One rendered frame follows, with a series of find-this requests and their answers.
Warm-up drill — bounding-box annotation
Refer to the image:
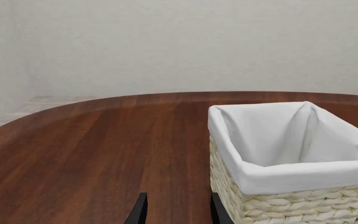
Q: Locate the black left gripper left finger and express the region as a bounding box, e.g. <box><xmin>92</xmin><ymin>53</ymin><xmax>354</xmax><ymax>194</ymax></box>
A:
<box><xmin>127</xmin><ymin>192</ymin><xmax>149</xmax><ymax>224</ymax></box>

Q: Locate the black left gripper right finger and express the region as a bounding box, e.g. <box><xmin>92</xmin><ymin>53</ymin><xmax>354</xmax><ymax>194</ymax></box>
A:
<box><xmin>211</xmin><ymin>192</ymin><xmax>232</xmax><ymax>224</ymax></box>

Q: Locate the woven basket with white liner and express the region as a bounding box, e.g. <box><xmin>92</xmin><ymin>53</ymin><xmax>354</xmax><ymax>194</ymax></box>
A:
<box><xmin>208</xmin><ymin>100</ymin><xmax>358</xmax><ymax>224</ymax></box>

